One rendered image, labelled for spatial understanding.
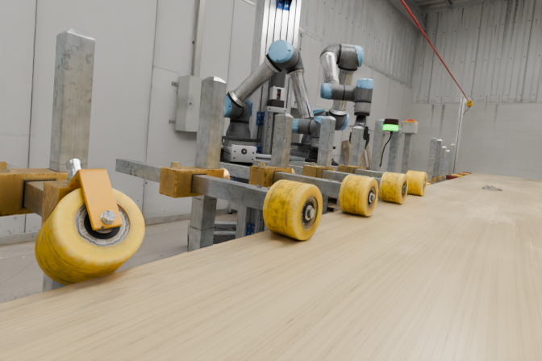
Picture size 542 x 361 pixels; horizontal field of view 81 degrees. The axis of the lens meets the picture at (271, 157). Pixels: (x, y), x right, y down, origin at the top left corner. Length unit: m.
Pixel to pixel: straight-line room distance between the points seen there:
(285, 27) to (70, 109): 1.88
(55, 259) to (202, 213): 0.36
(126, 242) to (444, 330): 0.28
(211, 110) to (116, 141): 2.86
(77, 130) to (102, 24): 3.03
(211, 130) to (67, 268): 0.38
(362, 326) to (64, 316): 0.22
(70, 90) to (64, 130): 0.05
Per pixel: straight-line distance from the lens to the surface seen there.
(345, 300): 0.32
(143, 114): 3.55
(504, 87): 9.41
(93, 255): 0.32
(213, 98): 0.63
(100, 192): 0.34
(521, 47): 9.58
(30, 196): 0.46
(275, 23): 2.24
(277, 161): 0.82
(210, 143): 0.62
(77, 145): 0.50
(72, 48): 0.50
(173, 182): 0.58
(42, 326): 0.28
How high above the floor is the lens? 1.04
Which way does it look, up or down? 3 degrees down
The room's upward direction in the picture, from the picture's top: 5 degrees clockwise
